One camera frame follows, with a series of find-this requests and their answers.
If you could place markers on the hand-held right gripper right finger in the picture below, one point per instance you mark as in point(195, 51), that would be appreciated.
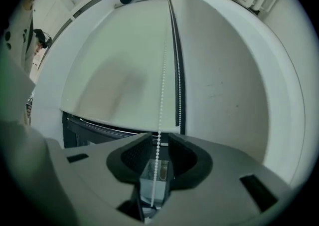
point(219, 182)

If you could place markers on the person's white patterned top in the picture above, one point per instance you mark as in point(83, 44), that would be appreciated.
point(15, 35)

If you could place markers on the white roller blind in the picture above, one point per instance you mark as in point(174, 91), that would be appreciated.
point(112, 70)

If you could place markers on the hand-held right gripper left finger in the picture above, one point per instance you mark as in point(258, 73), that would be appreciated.
point(94, 170)

